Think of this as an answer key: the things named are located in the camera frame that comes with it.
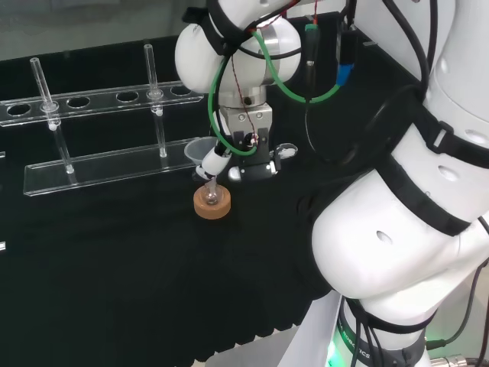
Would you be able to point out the blue plug black module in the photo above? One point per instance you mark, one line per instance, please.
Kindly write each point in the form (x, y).
(345, 74)

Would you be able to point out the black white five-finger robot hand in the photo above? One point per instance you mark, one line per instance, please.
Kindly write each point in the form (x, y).
(256, 170)

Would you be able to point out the translucent plastic funnel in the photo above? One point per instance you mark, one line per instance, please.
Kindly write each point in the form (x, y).
(195, 151)

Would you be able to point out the black bench cloth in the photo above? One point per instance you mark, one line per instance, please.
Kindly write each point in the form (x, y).
(114, 267)

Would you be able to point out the clear glass funnel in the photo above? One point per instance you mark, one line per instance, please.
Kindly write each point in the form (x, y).
(286, 145)

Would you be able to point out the small glass round-bottom flask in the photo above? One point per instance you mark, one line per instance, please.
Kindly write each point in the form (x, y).
(211, 198)

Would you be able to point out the clear acrylic funnel stand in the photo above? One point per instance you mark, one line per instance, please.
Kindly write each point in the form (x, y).
(114, 164)

